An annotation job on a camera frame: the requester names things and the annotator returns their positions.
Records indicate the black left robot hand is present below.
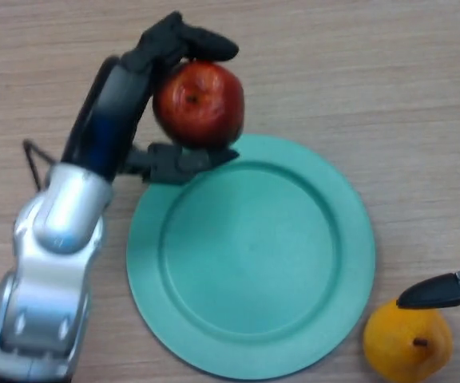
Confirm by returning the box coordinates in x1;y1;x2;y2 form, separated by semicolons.
60;11;241;187

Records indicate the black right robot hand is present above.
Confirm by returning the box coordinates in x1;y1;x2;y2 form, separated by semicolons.
396;39;460;310

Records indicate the red apple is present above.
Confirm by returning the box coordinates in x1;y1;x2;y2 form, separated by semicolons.
152;60;246;149

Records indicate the yellow pear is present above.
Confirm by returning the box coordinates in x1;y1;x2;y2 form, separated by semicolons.
363;298;454;383

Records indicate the green round plate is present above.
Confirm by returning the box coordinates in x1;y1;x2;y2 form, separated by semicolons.
125;134;376;381

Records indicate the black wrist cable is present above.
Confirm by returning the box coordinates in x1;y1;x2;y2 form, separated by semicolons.
22;139;62;189

